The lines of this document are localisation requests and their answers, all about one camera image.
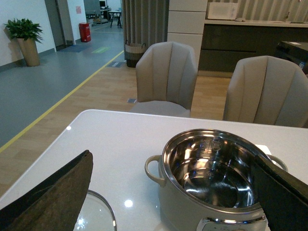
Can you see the dark felt left gripper right finger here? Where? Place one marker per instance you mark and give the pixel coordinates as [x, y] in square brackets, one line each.
[283, 197]

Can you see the dark felt left gripper left finger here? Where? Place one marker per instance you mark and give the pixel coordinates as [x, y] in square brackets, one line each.
[55, 203]

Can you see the glass pot lid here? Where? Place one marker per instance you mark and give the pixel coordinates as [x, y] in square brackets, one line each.
[96, 214]

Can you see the beige electric cooking pot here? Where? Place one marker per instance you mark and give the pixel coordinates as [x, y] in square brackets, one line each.
[206, 182]

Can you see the right beige upholstered chair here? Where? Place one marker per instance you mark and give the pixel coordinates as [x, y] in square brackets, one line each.
[267, 90]

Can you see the beige upholstered chair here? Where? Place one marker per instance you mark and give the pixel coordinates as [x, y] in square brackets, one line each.
[267, 90]
[166, 76]

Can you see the black appliance box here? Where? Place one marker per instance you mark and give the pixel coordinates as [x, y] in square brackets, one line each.
[296, 52]

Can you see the dark kitchen counter cabinet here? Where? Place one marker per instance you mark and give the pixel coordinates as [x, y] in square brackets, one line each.
[224, 45]

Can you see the green potted plant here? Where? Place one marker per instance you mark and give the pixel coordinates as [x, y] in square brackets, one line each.
[26, 33]

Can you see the left beige upholstered chair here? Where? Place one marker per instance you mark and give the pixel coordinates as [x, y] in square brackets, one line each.
[166, 76]

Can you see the red cabinet box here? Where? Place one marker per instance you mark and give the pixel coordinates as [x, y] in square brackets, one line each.
[84, 30]

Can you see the white microwave oven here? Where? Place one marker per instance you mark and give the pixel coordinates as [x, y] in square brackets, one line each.
[222, 10]

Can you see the distant dark table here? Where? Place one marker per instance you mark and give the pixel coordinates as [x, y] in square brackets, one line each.
[115, 15]

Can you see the woven basket with handles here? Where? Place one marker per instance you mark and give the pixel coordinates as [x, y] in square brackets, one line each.
[133, 53]

